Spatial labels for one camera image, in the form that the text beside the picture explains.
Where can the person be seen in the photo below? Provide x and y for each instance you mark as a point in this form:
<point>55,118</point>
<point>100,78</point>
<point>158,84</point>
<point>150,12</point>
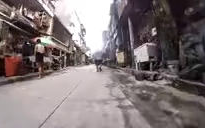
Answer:
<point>39,55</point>
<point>98,60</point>

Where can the grey concrete road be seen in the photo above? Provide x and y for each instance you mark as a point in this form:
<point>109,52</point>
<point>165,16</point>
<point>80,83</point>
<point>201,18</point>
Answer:
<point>90,100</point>

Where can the white box on stand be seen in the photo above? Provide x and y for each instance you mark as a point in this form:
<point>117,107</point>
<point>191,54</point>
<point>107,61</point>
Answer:
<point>145,52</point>

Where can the green umbrella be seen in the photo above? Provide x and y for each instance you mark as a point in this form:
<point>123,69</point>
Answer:
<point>46,41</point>

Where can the raised concrete kerb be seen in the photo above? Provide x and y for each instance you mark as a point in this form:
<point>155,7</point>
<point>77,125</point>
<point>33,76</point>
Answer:
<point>163,76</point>

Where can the row of dark buildings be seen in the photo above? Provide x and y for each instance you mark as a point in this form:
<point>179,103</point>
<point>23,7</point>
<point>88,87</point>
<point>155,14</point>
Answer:
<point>163,26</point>

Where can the row of shophouse buildings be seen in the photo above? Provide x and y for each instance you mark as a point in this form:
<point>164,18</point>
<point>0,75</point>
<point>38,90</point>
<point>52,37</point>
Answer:
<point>20,30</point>

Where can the red barrel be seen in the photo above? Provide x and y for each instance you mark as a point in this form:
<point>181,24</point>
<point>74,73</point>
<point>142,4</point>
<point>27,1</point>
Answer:
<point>12,65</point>

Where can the raised pavement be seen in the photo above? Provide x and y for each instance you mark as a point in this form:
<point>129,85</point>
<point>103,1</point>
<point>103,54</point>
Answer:
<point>13,78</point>

